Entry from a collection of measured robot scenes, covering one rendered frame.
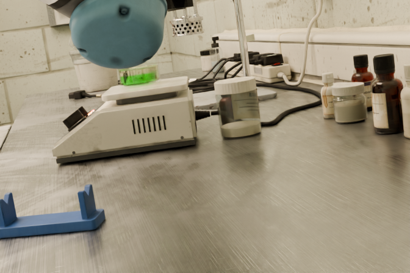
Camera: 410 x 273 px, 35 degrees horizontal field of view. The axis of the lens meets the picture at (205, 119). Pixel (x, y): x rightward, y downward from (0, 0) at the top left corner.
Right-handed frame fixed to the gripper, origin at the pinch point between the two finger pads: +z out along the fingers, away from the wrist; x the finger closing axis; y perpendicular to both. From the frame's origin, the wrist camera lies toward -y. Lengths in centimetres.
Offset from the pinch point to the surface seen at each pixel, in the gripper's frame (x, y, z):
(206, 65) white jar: 57, 23, 91
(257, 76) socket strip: 47, 24, 44
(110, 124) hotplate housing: -6.3, 21.2, -5.9
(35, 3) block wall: 39, -10, 232
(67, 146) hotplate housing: -12.0, 23.5, -3.1
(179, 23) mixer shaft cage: 20.3, 8.9, 25.9
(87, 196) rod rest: -18.0, 23.4, -33.3
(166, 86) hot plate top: 1.5, 17.1, -8.7
